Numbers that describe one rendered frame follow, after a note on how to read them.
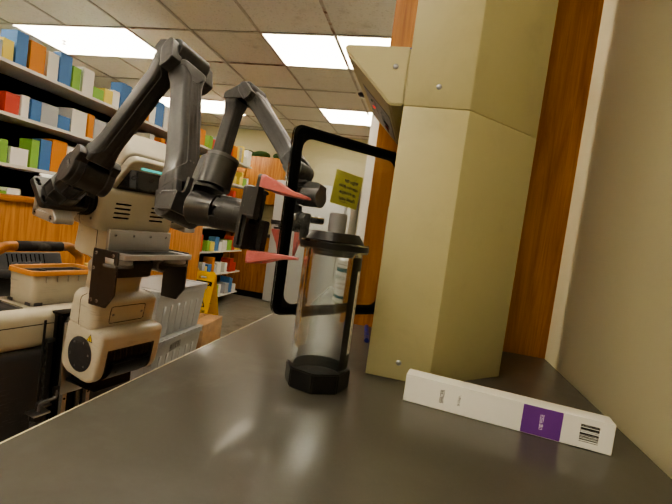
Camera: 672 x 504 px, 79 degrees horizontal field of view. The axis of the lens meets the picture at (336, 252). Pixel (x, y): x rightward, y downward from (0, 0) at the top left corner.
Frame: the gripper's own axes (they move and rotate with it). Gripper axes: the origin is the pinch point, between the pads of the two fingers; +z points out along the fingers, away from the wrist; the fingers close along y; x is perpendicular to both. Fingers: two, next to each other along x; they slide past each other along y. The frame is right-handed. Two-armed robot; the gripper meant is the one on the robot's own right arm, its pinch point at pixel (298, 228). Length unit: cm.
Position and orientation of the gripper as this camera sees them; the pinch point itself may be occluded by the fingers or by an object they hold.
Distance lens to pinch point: 64.8
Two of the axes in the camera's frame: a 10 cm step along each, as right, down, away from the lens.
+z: 9.5, 2.0, -2.5
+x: 2.5, 0.3, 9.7
